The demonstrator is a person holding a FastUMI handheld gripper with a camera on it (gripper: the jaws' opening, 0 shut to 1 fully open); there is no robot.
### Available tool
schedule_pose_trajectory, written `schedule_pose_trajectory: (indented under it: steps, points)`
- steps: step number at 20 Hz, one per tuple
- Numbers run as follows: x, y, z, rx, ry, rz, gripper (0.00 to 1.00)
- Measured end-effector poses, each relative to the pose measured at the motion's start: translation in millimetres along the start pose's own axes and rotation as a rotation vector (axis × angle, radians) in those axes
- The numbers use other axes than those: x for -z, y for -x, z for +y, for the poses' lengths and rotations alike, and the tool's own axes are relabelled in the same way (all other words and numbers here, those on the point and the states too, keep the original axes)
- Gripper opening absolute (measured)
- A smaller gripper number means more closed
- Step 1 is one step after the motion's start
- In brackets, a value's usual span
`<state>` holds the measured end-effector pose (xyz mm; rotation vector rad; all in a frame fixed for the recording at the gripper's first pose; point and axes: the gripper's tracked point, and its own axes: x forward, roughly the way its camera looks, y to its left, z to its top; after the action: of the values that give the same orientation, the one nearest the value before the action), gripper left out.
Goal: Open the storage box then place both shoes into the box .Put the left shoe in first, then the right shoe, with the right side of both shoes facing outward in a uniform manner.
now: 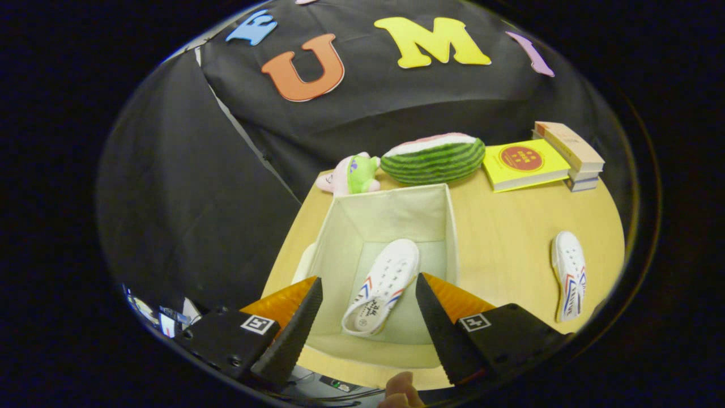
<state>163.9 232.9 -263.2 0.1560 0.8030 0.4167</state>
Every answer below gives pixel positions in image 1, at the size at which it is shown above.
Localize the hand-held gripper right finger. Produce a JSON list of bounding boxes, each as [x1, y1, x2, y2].
[[415, 273, 570, 386]]

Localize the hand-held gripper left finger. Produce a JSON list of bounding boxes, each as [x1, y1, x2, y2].
[[173, 277, 324, 392]]

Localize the white canvas shoe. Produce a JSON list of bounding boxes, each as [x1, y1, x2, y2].
[[551, 231, 587, 324], [342, 238, 421, 337]]

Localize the cream fabric storage box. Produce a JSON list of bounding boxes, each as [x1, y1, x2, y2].
[[292, 182, 460, 346]]

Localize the blue white printed packaging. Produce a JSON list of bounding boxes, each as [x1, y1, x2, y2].
[[122, 283, 200, 339]]

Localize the pink and green plush toy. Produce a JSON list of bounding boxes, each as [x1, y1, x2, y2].
[[315, 152, 382, 196]]

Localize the watermelon slice plush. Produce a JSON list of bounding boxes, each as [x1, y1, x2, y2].
[[379, 133, 487, 186]]

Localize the black backdrop cloth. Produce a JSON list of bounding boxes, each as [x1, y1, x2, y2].
[[96, 0, 629, 318]]

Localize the yellow book with red circle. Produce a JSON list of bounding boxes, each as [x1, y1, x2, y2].
[[482, 139, 572, 193]]

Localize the grey-blue cover book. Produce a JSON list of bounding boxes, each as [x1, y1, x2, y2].
[[564, 176, 600, 193]]

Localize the white cover book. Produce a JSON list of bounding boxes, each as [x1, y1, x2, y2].
[[531, 130, 603, 183]]

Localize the tan cover book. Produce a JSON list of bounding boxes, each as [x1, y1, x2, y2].
[[534, 121, 605, 173]]

